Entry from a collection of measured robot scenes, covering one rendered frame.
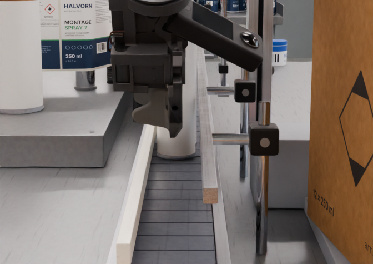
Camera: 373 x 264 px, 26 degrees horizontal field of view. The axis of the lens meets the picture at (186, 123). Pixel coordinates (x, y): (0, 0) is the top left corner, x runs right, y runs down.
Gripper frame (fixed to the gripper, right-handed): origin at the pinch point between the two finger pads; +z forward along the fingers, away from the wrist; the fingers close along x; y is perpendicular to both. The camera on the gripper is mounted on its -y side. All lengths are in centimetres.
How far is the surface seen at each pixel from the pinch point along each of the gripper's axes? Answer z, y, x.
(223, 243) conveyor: -7.4, -4.6, 24.3
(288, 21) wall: 444, -110, -665
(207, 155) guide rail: -14.6, -3.0, 19.9
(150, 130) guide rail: 5.3, 3.8, -5.2
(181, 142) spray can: 5.4, -0.4, -3.1
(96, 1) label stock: 21, 17, -60
